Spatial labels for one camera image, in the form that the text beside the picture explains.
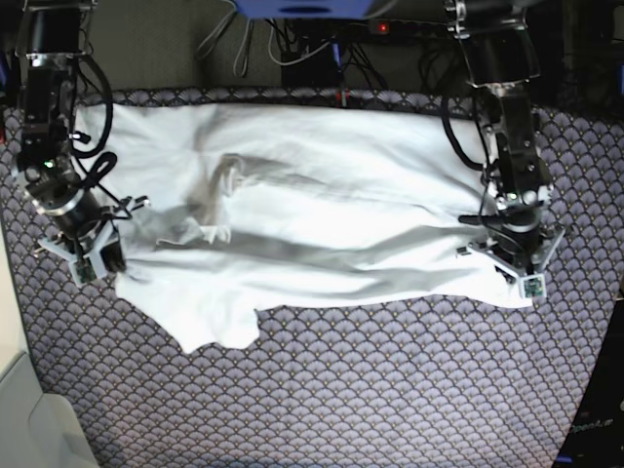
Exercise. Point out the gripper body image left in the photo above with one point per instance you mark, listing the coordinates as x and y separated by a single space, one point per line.
73 209

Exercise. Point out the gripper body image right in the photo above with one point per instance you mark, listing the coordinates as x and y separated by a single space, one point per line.
517 241

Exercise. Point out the white T-shirt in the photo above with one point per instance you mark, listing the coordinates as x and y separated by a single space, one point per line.
253 207

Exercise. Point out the patterned purple table cloth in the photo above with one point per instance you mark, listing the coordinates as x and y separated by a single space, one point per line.
432 382

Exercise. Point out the black case OpenArm label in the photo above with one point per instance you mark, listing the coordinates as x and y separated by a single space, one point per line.
595 438

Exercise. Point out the red table clamp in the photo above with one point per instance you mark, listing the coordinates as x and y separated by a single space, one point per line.
343 98

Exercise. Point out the black power strip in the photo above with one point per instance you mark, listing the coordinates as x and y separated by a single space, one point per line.
406 28

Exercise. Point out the black box behind table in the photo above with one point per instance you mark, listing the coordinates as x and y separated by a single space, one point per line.
317 64

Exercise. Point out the blue box overhead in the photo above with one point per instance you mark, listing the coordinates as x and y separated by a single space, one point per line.
304 9

